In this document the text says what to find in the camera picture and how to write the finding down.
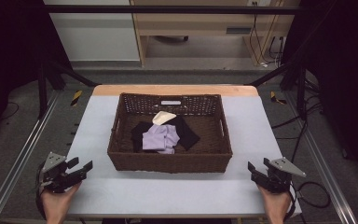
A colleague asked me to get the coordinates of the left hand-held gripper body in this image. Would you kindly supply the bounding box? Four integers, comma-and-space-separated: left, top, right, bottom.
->
38, 151, 76, 194

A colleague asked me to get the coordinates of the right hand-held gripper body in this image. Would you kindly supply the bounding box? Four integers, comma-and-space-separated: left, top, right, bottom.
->
265, 156, 308, 194

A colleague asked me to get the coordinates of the person's right hand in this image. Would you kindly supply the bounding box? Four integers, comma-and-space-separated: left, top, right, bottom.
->
256, 185, 293, 224

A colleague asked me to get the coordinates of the person's left hand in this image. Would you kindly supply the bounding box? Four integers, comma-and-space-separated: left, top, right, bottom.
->
40, 182, 82, 224

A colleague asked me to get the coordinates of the light grey table mat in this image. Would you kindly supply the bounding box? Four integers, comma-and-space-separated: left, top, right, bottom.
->
65, 94, 302, 218

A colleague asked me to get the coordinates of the yellow black tape strip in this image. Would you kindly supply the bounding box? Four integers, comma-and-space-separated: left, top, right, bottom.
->
70, 90, 84, 107
269, 91, 287, 105

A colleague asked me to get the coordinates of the black cloth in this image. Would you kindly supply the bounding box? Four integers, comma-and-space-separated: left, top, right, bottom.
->
170, 115, 201, 152
131, 120, 154, 154

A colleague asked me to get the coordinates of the black metal stand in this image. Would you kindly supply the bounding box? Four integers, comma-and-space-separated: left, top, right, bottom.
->
36, 58, 99, 119
247, 60, 310, 121

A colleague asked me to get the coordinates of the light purple cloth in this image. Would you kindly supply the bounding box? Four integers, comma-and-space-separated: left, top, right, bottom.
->
142, 123, 181, 155

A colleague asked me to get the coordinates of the brown wicker basket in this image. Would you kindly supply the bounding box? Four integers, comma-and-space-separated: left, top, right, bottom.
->
106, 91, 234, 174

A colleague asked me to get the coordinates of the cream cloth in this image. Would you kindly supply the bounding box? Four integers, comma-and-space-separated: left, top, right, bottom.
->
151, 110, 178, 127

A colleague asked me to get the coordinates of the black curtain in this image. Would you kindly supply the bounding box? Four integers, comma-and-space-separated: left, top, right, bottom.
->
0, 0, 73, 144
282, 0, 358, 183

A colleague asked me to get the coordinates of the white cabinet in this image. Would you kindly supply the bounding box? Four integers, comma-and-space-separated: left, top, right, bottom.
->
42, 0, 141, 63

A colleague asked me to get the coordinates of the wooden desk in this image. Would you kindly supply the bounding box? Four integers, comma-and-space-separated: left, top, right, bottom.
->
130, 0, 296, 68

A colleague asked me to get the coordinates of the black horizontal bar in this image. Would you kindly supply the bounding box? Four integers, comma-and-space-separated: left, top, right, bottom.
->
42, 4, 303, 16

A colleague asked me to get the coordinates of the aluminium rail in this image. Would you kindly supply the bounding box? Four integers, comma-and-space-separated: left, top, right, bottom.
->
283, 91, 358, 224
0, 89, 61, 224

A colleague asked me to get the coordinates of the right hand-held gripper cable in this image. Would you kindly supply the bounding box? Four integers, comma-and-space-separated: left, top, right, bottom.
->
287, 181, 332, 223

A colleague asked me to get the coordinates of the hand-held gripper cable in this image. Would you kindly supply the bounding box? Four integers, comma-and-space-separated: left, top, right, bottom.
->
287, 181, 332, 223
34, 162, 47, 220

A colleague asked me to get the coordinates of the left hand-held gripper cable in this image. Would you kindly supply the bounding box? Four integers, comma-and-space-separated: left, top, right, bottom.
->
34, 162, 47, 220

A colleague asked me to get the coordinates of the thin black floor cable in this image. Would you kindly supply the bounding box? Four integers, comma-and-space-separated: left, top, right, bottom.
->
0, 101, 21, 121

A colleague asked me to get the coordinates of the yellow cable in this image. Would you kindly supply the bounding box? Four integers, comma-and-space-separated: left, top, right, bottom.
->
253, 0, 285, 66

